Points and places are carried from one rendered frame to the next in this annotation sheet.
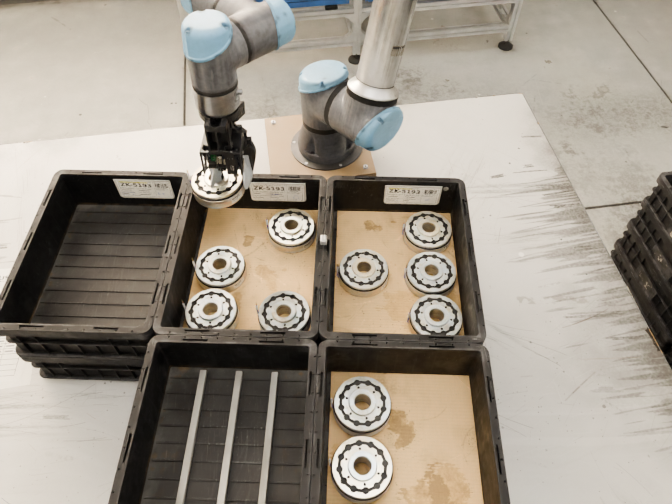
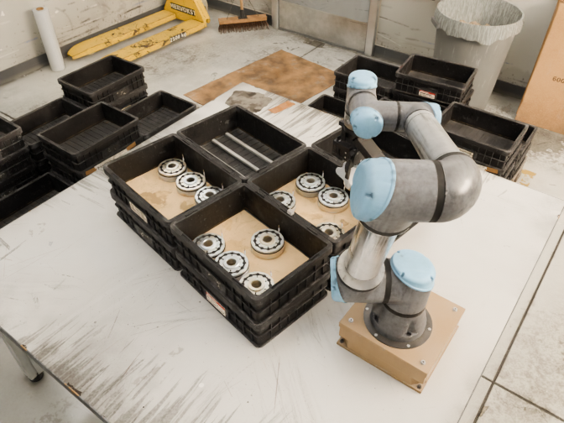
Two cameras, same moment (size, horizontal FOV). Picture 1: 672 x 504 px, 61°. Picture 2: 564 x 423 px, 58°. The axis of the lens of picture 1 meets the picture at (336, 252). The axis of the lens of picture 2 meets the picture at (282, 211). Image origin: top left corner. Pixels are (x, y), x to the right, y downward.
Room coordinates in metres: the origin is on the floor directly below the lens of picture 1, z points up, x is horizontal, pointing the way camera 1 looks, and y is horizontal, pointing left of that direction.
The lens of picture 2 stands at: (1.48, -0.81, 1.98)
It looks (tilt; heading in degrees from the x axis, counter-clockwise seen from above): 42 degrees down; 135
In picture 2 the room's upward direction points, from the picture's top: straight up
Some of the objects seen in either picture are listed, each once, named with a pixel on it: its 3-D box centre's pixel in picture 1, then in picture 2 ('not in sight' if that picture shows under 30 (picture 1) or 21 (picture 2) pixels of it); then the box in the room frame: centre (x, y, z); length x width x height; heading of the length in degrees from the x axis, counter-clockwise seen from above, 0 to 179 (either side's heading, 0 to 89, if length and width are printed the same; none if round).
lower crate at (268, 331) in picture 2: not in sight; (252, 273); (0.66, -0.12, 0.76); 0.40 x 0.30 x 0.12; 178
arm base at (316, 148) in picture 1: (326, 130); (400, 308); (1.10, 0.02, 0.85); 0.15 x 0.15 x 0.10
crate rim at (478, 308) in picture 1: (398, 253); (249, 237); (0.66, -0.12, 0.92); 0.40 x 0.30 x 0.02; 178
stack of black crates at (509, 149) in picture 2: not in sight; (468, 161); (0.64, 1.42, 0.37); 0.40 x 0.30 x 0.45; 8
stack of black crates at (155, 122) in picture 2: not in sight; (158, 137); (-0.78, 0.45, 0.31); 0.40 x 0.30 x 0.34; 98
